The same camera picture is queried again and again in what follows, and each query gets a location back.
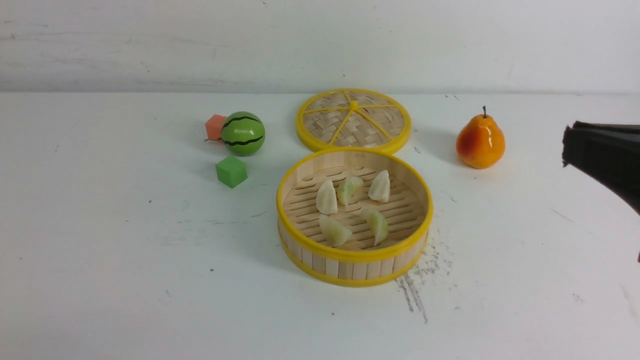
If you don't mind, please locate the pale dumpling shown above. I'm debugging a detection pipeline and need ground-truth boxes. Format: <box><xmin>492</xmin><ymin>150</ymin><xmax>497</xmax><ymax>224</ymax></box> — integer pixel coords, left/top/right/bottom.
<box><xmin>318</xmin><ymin>214</ymin><xmax>353</xmax><ymax>248</ymax></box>

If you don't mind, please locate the green toy watermelon ball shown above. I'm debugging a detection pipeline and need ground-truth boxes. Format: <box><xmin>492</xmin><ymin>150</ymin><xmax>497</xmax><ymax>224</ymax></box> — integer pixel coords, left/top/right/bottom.
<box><xmin>221</xmin><ymin>111</ymin><xmax>266</xmax><ymax>157</ymax></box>

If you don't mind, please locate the orange toy pear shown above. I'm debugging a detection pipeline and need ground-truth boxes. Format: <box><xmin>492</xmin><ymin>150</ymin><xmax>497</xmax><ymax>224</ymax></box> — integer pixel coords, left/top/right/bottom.
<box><xmin>455</xmin><ymin>105</ymin><xmax>506</xmax><ymax>170</ymax></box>

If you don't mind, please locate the green foam cube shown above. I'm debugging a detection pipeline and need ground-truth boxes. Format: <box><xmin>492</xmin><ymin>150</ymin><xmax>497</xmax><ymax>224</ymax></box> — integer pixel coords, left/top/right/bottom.
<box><xmin>215</xmin><ymin>156</ymin><xmax>249</xmax><ymax>189</ymax></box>

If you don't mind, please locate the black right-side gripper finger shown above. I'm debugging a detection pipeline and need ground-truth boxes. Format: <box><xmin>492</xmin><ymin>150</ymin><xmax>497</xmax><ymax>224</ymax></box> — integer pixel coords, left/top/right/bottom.
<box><xmin>561</xmin><ymin>121</ymin><xmax>640</xmax><ymax>214</ymax></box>

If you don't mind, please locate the orange-pink foam cube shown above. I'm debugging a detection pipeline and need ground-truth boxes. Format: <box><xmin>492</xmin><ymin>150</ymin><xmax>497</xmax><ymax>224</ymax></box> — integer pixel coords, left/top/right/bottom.
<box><xmin>205</xmin><ymin>114</ymin><xmax>227</xmax><ymax>142</ymax></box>

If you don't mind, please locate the greenish dumpling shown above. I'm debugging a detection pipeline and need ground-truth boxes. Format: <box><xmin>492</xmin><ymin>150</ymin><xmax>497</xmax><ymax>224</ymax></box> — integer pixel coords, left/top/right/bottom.
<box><xmin>336</xmin><ymin>177</ymin><xmax>364</xmax><ymax>207</ymax></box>

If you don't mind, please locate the bamboo steamer tray yellow rim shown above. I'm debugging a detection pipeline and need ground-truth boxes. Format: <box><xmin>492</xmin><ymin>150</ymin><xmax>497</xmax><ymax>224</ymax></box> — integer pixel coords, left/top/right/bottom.
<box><xmin>276</xmin><ymin>147</ymin><xmax>434</xmax><ymax>287</ymax></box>

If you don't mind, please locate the woven bamboo steamer lid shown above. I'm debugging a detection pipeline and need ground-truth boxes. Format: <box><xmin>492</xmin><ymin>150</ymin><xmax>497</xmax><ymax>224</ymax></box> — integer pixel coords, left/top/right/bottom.
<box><xmin>294</xmin><ymin>88</ymin><xmax>412</xmax><ymax>154</ymax></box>

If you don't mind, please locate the white dumpling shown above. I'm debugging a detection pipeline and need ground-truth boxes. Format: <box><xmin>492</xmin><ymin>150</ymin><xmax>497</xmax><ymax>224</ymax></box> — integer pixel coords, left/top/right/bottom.
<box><xmin>368</xmin><ymin>170</ymin><xmax>391</xmax><ymax>203</ymax></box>
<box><xmin>360</xmin><ymin>207</ymin><xmax>389</xmax><ymax>246</ymax></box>

